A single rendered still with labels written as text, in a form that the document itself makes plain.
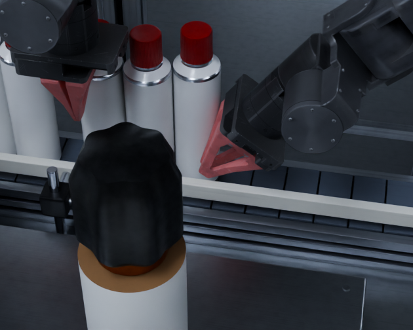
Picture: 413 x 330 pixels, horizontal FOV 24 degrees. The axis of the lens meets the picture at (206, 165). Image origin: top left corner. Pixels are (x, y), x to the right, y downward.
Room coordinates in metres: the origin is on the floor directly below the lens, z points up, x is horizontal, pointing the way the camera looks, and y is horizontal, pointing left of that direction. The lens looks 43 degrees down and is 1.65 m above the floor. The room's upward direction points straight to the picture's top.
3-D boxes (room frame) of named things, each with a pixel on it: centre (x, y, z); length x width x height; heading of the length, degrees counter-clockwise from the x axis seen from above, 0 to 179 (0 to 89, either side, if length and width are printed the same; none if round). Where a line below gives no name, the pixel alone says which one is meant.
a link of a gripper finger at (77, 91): (0.75, 0.14, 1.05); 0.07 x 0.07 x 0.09; 79
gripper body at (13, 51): (0.75, 0.13, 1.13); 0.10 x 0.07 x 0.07; 79
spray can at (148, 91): (0.79, 0.06, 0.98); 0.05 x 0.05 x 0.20
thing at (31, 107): (0.83, 0.20, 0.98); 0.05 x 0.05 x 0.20
